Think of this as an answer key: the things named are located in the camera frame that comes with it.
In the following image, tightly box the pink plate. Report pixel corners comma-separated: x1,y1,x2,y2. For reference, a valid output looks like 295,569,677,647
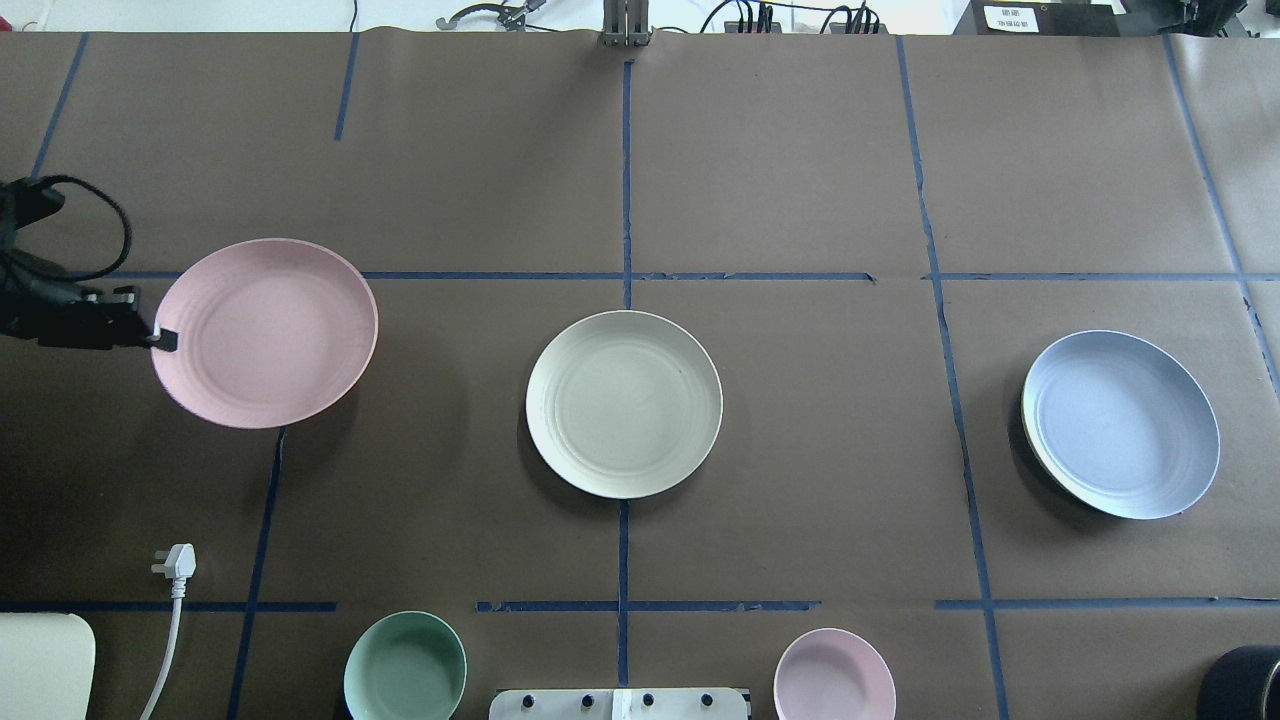
151,238,379,429

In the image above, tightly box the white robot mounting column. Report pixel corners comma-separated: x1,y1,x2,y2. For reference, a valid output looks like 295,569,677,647
488,687,753,719

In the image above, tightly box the cream plate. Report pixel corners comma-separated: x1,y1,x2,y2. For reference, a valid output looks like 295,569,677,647
524,310,724,500

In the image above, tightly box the white toaster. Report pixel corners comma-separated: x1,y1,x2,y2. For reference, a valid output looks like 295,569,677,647
1,612,96,719

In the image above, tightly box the blue plate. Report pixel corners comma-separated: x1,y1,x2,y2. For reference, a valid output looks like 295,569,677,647
1020,329,1222,521

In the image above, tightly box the pink bowl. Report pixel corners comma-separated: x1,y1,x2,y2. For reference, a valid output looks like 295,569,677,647
773,628,897,719

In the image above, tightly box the aluminium frame post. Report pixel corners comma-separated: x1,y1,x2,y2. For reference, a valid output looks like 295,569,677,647
600,0,653,47

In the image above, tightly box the dark blue saucepan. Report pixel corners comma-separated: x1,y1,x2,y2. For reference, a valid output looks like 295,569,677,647
1196,644,1279,719

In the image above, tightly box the white toaster power cable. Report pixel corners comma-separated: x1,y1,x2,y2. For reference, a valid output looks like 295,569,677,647
138,543,197,720

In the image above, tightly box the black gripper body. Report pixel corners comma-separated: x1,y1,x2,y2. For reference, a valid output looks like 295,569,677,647
1,284,143,350

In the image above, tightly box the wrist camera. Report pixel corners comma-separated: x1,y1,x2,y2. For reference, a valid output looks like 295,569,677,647
1,177,67,245

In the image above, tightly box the black box with label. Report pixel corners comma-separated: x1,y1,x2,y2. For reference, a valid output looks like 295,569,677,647
952,1,1120,37

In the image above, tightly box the green bowl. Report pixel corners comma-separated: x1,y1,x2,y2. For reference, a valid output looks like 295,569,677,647
343,611,468,719

